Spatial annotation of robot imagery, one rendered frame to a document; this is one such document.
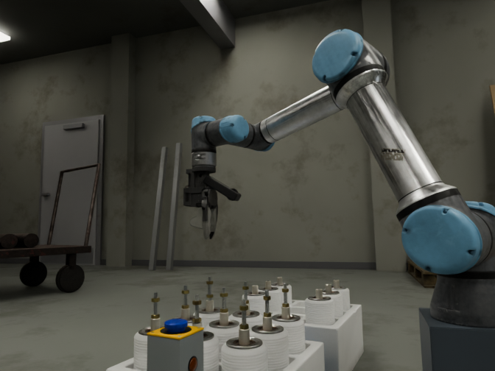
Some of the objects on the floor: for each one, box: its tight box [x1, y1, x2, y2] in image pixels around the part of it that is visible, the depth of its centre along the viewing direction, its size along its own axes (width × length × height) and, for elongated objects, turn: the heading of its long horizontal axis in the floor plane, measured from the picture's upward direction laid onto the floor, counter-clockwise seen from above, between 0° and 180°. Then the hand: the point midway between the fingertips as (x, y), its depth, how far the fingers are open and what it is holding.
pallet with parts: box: [407, 261, 437, 289], centre depth 336 cm, size 73×106×38 cm
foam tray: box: [228, 300, 364, 371], centre depth 140 cm, size 39×39×18 cm
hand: (211, 234), depth 112 cm, fingers open, 3 cm apart
